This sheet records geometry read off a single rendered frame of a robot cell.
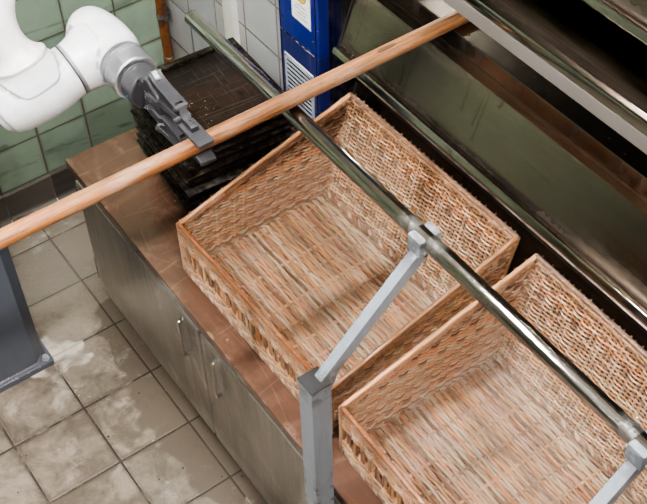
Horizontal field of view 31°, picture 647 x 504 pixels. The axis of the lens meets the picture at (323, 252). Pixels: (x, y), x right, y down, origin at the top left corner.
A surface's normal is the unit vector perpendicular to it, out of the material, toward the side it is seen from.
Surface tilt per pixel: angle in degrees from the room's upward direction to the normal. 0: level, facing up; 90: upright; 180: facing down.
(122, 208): 0
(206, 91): 0
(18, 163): 90
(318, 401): 90
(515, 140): 70
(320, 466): 90
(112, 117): 90
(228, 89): 0
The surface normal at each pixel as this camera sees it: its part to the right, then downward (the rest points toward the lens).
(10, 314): 0.58, 0.60
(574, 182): -0.77, 0.19
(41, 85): 0.41, 0.26
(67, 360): -0.02, -0.66
